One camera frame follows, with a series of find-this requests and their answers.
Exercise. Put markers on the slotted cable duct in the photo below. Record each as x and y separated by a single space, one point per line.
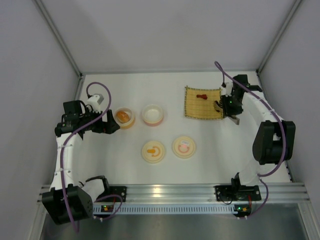
175 209

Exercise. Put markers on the right frame post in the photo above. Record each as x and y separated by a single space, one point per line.
288 18

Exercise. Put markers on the bamboo mat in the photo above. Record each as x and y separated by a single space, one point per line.
200 109

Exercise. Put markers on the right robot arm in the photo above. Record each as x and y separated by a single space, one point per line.
274 140

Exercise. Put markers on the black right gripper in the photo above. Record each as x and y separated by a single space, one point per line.
225 107

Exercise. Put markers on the orange lunch box bowl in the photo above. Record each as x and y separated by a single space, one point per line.
128 124

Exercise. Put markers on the pink lunch box bowl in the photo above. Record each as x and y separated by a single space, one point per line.
152 115

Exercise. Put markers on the frame post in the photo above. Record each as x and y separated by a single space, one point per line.
288 18
57 36

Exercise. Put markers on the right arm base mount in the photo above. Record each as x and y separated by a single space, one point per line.
235 191

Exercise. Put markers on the orange bread bun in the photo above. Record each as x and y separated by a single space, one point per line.
123 117

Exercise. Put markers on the red sausage food piece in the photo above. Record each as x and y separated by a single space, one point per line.
202 96

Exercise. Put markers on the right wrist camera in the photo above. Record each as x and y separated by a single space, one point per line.
226 89

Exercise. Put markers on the aluminium front rail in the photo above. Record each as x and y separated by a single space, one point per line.
159 194

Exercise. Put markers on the cream lid pink handle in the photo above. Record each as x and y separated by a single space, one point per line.
184 147

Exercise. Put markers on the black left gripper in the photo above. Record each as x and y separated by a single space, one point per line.
105 121

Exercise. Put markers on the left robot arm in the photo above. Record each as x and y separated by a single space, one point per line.
70 199

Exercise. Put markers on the cream lid orange handle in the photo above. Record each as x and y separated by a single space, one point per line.
153 152

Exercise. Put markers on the left frame post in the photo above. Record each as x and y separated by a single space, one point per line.
57 36

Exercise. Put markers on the metal serving tongs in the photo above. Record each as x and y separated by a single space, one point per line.
218 108

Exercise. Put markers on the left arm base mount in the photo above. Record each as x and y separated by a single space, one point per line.
109 195

